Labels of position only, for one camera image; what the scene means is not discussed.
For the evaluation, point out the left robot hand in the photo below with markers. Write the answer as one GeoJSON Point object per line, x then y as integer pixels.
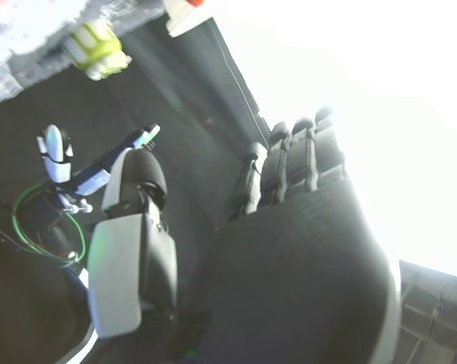
{"type": "Point", "coordinates": [288, 273]}

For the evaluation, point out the green and white plastic toy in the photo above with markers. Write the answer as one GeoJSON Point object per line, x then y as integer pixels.
{"type": "Point", "coordinates": [95, 49]}

